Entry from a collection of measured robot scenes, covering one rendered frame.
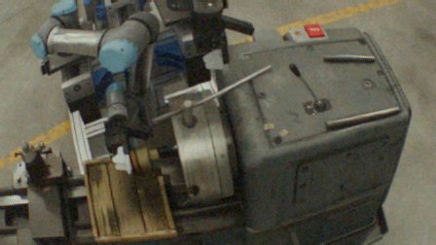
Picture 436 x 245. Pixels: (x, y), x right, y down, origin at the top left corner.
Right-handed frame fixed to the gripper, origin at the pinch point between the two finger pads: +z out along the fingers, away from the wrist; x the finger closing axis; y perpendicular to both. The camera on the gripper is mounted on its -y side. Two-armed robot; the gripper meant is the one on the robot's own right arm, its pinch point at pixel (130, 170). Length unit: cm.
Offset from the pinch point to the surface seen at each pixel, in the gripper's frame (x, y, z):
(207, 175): 6.3, -21.8, 11.2
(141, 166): 1.7, -3.8, 0.7
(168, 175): 2.1, -11.4, 5.8
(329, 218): -29, -61, 18
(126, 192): -19.3, 5.6, -5.9
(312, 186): -3, -51, 18
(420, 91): -108, -184, -92
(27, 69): -108, 97, -197
